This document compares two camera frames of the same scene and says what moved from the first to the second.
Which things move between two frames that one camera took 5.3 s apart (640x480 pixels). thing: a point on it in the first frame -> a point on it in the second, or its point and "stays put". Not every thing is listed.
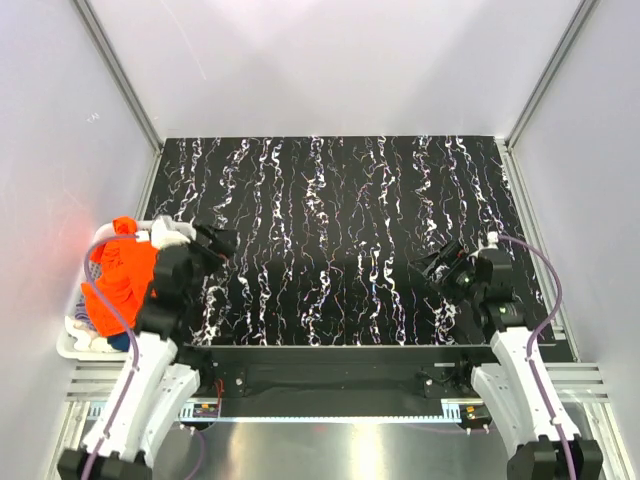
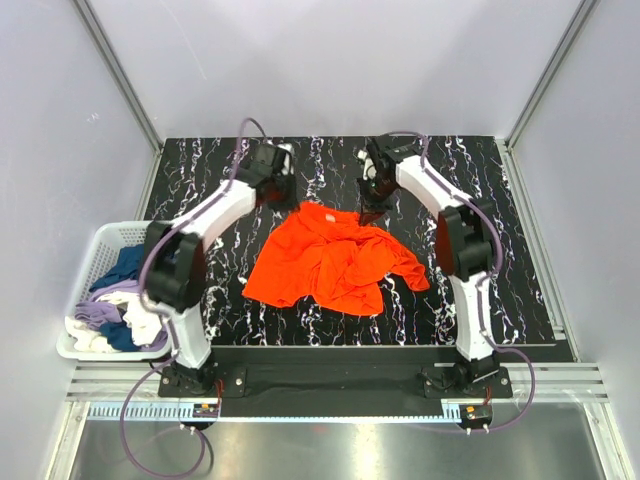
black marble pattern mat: [330, 231] stays put
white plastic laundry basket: [64, 343] stays put
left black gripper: [215, 241] -> [282, 195]
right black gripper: [439, 265] -> [373, 201]
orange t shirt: [128, 273] -> [324, 256]
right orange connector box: [474, 415] stays put
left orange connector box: [205, 410] stays put
